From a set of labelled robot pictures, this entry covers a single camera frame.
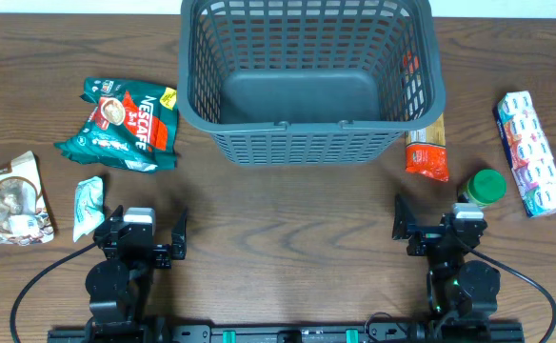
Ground green lid jar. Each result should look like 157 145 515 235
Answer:
457 169 506 209

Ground orange spaghetti pack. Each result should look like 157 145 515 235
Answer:
401 50 450 183

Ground green Nescafe coffee bag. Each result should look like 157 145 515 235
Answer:
55 77 178 173

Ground multipack tissue packets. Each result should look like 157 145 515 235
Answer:
493 91 556 218

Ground grey plastic basket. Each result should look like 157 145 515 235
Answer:
178 0 446 166

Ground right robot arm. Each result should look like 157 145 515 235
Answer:
392 195 501 336

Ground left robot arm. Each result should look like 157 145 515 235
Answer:
85 207 188 328

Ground small light blue packet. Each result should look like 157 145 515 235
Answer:
73 176 105 242

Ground beige snack pouch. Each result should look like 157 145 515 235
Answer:
0 151 54 246

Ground right black cable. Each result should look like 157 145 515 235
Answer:
467 247 556 343

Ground black cable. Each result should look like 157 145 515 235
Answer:
467 247 556 343
9 241 97 343

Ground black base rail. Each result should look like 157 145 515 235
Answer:
47 322 525 343

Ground left black cable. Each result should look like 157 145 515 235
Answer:
9 241 97 343

